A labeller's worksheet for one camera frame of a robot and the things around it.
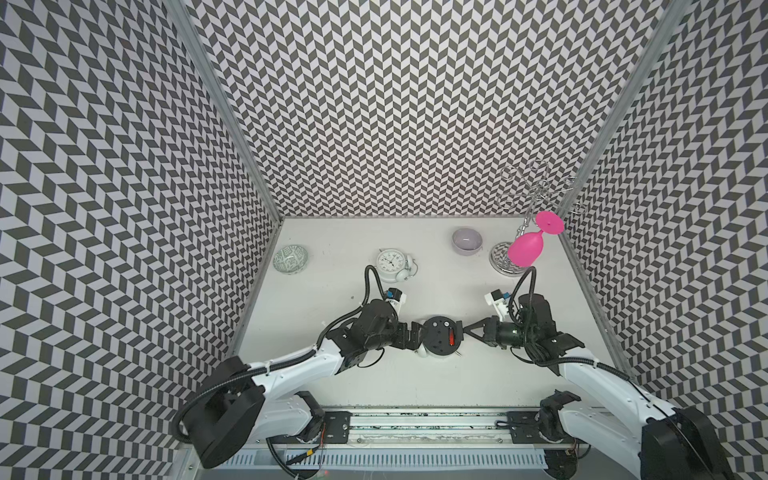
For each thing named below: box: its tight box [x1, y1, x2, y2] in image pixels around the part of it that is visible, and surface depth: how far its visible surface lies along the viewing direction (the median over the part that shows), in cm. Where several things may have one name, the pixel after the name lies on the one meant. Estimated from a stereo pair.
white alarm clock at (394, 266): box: [376, 248, 419, 283], surface depth 101 cm
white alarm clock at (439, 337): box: [419, 316, 461, 358], surface depth 84 cm
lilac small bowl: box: [451, 228, 483, 256], surface depth 107 cm
